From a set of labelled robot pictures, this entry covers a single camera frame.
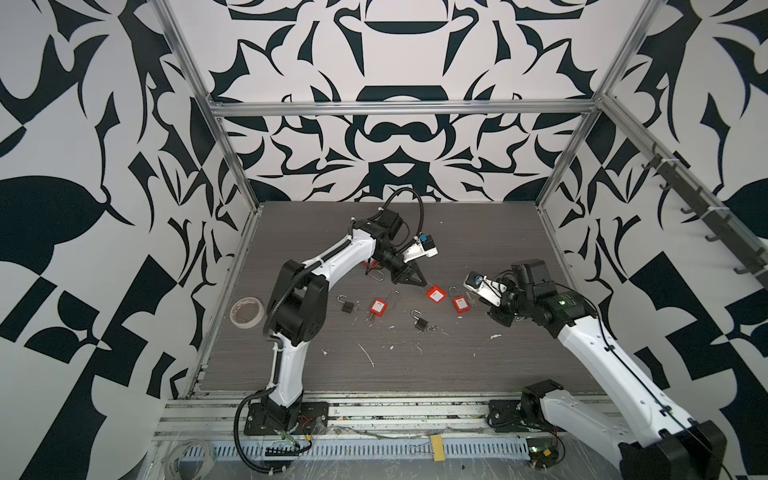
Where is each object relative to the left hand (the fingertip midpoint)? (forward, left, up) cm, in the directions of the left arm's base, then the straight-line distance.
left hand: (425, 278), depth 84 cm
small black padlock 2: (-1, +23, -14) cm, 27 cm away
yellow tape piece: (-38, 0, -13) cm, 40 cm away
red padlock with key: (-4, -3, -2) cm, 5 cm away
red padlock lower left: (-2, +13, -12) cm, 18 cm away
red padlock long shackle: (-2, -12, -13) cm, 18 cm away
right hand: (-6, -16, +2) cm, 17 cm away
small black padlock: (-8, +1, -13) cm, 15 cm away
